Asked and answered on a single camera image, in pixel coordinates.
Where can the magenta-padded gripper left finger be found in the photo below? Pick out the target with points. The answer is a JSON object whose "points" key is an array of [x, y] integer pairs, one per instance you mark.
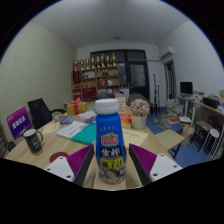
{"points": [[60, 166]]}

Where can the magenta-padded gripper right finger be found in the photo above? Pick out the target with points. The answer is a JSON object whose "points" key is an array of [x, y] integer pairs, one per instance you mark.
{"points": [[164, 165]]}

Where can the blue white-capped drink bottle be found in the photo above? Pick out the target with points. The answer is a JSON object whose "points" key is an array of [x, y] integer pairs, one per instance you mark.
{"points": [[110, 140]]}

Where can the small wooden side table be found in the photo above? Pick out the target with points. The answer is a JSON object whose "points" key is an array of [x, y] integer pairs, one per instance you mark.
{"points": [[169, 138]]}

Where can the black mug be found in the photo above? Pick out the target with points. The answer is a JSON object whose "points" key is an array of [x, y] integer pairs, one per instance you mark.
{"points": [[32, 141]]}

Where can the white paper booklet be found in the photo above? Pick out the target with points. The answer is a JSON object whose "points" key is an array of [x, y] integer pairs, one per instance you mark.
{"points": [[71, 129]]}

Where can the tan notebook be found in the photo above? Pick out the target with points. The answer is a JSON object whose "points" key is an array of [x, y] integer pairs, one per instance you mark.
{"points": [[51, 127]]}

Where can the tan paper envelope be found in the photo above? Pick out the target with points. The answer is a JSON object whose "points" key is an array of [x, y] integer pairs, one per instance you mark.
{"points": [[135, 137]]}

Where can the teal book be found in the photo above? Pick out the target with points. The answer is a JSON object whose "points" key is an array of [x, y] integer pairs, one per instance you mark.
{"points": [[86, 135]]}

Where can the blue printed magazine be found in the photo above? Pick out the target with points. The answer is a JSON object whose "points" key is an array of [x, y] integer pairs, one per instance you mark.
{"points": [[66, 119], [90, 120]]}

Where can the black mesh chair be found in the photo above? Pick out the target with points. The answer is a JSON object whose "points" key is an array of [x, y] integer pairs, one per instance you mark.
{"points": [[6, 145]]}

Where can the pile of books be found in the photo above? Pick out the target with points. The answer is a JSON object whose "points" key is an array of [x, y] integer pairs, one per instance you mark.
{"points": [[175, 108]]}

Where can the black office chair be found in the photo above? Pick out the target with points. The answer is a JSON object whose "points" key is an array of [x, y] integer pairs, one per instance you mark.
{"points": [[39, 111]]}

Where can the orange book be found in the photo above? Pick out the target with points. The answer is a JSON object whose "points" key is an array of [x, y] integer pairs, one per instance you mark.
{"points": [[125, 120]]}

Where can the pink flowers in white pot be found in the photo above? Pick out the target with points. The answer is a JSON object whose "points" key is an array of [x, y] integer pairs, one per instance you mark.
{"points": [[139, 111]]}

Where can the yellow gift box, red ribbon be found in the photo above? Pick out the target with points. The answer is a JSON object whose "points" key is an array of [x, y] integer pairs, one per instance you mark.
{"points": [[76, 108]]}

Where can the purple sign board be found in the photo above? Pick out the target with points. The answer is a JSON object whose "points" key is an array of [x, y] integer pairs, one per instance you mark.
{"points": [[18, 122]]}

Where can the long cluttered wooden desk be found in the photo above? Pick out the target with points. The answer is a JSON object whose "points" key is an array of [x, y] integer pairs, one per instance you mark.
{"points": [[206, 106]]}

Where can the grey armchair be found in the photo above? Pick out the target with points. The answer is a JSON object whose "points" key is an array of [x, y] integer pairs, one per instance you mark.
{"points": [[136, 96]]}

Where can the tan cardboard box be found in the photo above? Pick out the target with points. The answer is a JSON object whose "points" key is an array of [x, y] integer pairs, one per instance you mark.
{"points": [[121, 104]]}

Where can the black tripod stand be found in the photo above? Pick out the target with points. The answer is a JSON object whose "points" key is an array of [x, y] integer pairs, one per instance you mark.
{"points": [[155, 90]]}

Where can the black computer monitor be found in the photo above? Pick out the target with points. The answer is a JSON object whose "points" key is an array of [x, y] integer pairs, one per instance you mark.
{"points": [[186, 88]]}

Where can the wooden shelf unit with trophies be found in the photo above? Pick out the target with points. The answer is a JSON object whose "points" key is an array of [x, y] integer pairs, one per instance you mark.
{"points": [[96, 80]]}

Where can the dark glass door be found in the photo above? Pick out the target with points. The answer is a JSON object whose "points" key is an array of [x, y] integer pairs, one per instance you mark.
{"points": [[136, 73]]}

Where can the white wall air conditioner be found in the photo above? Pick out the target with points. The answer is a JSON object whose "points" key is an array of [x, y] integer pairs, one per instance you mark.
{"points": [[167, 52]]}

